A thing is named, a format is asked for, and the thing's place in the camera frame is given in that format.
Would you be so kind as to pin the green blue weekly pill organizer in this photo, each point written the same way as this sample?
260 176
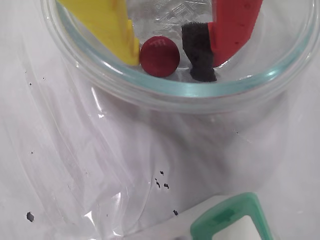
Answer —
225 217

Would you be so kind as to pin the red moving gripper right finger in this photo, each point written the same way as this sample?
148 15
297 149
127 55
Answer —
232 30

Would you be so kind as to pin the red round pill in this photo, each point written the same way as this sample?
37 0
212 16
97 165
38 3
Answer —
160 56

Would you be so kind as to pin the small clear glass bowl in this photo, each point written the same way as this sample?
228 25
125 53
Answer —
195 90

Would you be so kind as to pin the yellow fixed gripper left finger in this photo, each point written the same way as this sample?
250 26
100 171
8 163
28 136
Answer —
105 25

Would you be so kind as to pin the white tablecloth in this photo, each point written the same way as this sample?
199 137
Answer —
75 162

